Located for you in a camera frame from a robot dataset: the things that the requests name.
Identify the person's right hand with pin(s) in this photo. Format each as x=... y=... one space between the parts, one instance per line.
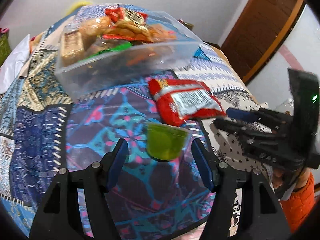
x=290 y=179

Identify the orange cookie bag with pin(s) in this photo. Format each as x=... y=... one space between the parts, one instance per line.
x=131 y=25

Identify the green snack bag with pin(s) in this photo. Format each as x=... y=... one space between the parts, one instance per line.
x=106 y=46

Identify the orange jacket right sleeve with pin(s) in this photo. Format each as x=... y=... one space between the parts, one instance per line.
x=301 y=201

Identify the white pillow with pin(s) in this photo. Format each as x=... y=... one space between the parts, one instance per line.
x=14 y=63

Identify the green jelly cup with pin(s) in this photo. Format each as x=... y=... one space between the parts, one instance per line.
x=165 y=142

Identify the patchwork patterned bedspread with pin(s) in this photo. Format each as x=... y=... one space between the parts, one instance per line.
x=42 y=130

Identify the gold cake pack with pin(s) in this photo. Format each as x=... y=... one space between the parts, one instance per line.
x=72 y=48

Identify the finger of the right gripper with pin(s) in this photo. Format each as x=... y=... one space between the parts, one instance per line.
x=251 y=140
x=263 y=116

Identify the red snack bag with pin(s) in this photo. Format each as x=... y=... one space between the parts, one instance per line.
x=180 y=100

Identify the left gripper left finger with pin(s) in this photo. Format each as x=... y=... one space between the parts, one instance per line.
x=75 y=205

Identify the yellow plush pillow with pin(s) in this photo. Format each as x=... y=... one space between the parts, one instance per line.
x=76 y=5

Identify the brown wooden door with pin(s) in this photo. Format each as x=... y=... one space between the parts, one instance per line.
x=260 y=29

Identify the clear plastic storage box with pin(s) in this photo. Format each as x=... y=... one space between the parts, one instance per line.
x=113 y=68

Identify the red fabric decorations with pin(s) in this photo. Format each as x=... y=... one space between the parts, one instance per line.
x=4 y=30

